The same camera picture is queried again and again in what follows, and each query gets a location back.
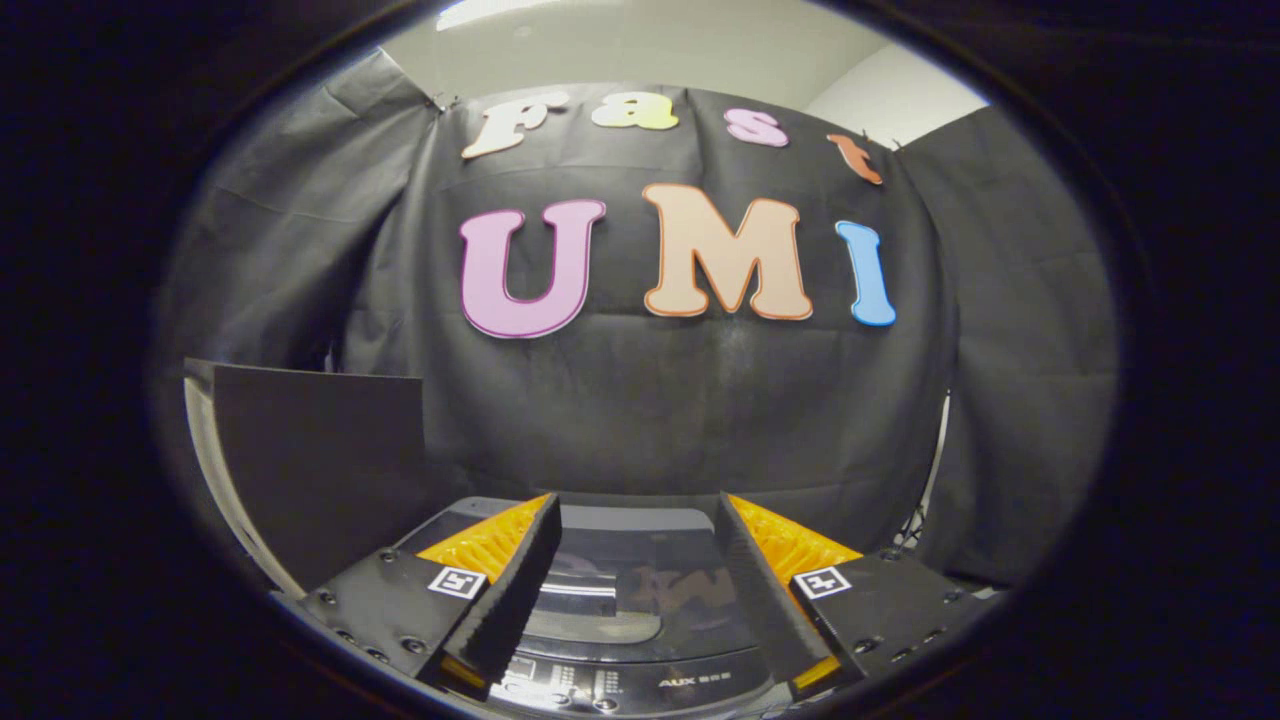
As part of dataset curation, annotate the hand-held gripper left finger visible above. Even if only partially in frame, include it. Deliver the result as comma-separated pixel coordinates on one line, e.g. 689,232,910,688
297,492,563,701

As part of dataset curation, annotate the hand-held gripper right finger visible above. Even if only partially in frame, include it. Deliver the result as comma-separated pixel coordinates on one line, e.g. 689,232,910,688
716,490,1001,701

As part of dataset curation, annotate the grey washing machine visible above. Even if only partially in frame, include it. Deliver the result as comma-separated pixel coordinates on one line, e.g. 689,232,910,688
395,495,801,719

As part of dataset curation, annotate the black backdrop cloth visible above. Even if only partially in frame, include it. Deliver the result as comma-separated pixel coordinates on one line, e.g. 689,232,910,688
155,50,1119,591

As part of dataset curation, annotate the black light stand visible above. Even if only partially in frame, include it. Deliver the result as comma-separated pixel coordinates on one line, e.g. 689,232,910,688
895,390,951,551

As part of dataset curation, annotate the dark beige cabinet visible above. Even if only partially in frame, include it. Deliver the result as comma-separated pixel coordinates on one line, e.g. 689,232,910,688
183,358,451,601

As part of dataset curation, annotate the ceiling light panel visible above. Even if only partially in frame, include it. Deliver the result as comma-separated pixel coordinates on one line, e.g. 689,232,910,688
435,0,621,31

